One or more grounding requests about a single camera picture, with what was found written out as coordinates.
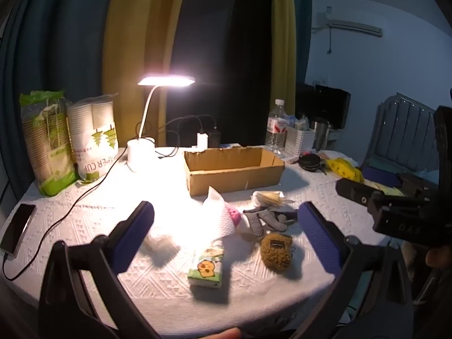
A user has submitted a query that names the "white textured tablecloth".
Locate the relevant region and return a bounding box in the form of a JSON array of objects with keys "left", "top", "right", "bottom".
[{"left": 0, "top": 145, "right": 371, "bottom": 329}]

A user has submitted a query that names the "white textured cloth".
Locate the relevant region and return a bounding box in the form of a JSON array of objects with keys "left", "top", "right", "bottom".
[{"left": 202, "top": 186, "right": 242, "bottom": 238}]

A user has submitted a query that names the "brown plush pouch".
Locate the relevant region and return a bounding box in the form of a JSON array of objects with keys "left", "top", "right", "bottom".
[{"left": 260, "top": 232, "right": 294, "bottom": 274}]

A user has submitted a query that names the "narrow yellow curtain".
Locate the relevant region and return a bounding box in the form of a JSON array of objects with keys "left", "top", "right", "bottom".
[{"left": 270, "top": 0, "right": 297, "bottom": 114}]

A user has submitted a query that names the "dark blue cushion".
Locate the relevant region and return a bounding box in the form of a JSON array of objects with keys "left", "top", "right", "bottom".
[{"left": 362, "top": 165, "right": 403, "bottom": 187}]

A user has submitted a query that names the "black monitor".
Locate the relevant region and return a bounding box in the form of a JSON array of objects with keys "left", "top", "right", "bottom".
[{"left": 296, "top": 83, "right": 351, "bottom": 129}]

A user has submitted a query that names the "smartphone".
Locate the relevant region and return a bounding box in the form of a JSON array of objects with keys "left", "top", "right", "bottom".
[{"left": 0, "top": 203, "right": 38, "bottom": 258}]

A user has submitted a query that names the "cardboard box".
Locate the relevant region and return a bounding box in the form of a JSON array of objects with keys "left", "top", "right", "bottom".
[{"left": 184, "top": 146, "right": 286, "bottom": 197}]

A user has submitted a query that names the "grey slatted chair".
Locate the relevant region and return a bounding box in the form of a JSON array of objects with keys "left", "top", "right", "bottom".
[{"left": 358, "top": 92, "right": 440, "bottom": 191}]

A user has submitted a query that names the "white desk lamp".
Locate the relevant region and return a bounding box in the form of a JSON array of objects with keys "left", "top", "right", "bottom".
[{"left": 126, "top": 74, "right": 196, "bottom": 173}]

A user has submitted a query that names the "grey charger cable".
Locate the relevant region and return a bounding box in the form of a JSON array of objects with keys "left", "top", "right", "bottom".
[{"left": 155, "top": 115, "right": 217, "bottom": 159}]

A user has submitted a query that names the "dark blue curtain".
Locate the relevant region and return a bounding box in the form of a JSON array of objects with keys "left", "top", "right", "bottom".
[{"left": 0, "top": 0, "right": 121, "bottom": 198}]

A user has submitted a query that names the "cotton swab pack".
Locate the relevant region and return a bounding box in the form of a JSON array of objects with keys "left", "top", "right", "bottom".
[{"left": 251, "top": 191, "right": 294, "bottom": 207}]

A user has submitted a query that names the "clear water bottle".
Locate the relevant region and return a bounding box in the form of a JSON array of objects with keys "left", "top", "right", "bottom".
[{"left": 266, "top": 99, "right": 287, "bottom": 156}]

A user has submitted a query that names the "white fluffy cloth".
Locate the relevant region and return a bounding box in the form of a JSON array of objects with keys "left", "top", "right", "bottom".
[{"left": 143, "top": 228, "right": 181, "bottom": 257}]

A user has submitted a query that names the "black phone cable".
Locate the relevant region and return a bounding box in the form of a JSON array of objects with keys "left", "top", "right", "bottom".
[{"left": 3, "top": 148, "right": 128, "bottom": 280}]

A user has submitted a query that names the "green tissue pack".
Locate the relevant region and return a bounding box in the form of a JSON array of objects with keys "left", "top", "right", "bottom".
[{"left": 187, "top": 245, "right": 225, "bottom": 289}]

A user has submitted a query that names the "white air conditioner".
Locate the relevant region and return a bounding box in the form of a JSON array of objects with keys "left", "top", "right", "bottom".
[{"left": 312, "top": 12, "right": 384, "bottom": 38}]

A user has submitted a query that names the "white paper cup pack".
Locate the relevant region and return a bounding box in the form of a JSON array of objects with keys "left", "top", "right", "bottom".
[{"left": 67, "top": 94, "right": 119, "bottom": 184}]

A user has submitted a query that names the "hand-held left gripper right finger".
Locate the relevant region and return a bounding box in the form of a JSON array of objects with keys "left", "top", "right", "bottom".
[{"left": 290, "top": 201, "right": 414, "bottom": 339}]

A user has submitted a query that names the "black round case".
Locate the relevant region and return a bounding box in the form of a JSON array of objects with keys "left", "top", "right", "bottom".
[{"left": 298, "top": 153, "right": 327, "bottom": 174}]

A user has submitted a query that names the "steel thermos cup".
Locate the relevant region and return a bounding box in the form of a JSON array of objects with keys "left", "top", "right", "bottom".
[{"left": 312, "top": 118, "right": 331, "bottom": 152}]

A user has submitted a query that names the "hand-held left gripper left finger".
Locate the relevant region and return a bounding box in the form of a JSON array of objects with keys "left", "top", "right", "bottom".
[{"left": 39, "top": 201, "right": 156, "bottom": 339}]

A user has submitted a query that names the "yellow plastic bag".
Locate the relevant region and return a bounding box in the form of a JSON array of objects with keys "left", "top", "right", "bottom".
[{"left": 325, "top": 158, "right": 364, "bottom": 184}]

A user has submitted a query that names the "wide yellow curtain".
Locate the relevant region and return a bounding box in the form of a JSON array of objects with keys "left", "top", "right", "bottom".
[{"left": 102, "top": 0, "right": 191, "bottom": 147}]

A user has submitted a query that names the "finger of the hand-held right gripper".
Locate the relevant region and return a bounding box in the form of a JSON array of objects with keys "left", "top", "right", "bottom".
[{"left": 335, "top": 177, "right": 385, "bottom": 212}]

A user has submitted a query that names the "person's left hand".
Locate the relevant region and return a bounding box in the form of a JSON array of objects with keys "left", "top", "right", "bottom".
[{"left": 198, "top": 328, "right": 242, "bottom": 339}]

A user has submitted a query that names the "white plastic basket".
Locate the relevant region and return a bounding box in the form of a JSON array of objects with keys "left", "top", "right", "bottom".
[{"left": 285, "top": 125, "right": 316, "bottom": 157}]

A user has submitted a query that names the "grey dotted sock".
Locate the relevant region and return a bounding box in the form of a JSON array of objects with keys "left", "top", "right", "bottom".
[
  {"left": 263, "top": 209, "right": 297, "bottom": 232},
  {"left": 244, "top": 209, "right": 265, "bottom": 236}
]

